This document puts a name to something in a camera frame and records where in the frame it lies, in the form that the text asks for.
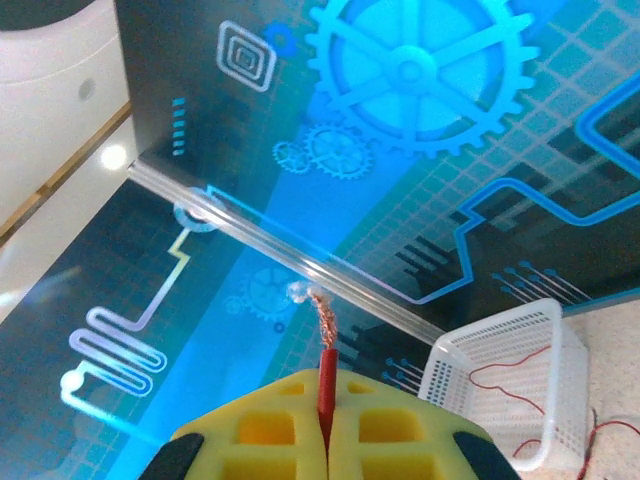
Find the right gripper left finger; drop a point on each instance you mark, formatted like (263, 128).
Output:
(260, 430)

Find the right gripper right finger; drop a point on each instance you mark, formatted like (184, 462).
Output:
(390, 430)

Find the white plastic mesh basket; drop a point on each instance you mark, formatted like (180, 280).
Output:
(565, 360)

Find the aluminium frame post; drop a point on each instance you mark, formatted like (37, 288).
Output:
(300, 260)

